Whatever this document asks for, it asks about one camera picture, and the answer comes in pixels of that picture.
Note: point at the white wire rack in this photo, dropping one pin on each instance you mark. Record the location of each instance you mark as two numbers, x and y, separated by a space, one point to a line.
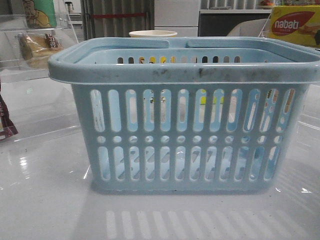
265 28

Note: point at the yellow popcorn paper cup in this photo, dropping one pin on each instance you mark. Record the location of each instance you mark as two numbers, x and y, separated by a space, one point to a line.
152 34

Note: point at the yellow nabati wafer box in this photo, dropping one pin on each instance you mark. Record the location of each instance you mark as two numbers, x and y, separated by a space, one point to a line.
299 25

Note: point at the clear acrylic display shelf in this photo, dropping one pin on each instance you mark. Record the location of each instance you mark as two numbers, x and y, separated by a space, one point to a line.
12 68

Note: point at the bread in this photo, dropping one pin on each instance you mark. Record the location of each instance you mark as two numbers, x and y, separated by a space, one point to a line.
36 48

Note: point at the maroon snack packet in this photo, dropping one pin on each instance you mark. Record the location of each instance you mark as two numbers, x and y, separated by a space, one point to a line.
7 127

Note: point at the light blue plastic basket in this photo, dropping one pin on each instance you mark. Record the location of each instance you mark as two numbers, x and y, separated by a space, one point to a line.
186 113

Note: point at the green yellow cartoon package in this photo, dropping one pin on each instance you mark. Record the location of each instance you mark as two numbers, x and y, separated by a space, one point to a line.
39 14

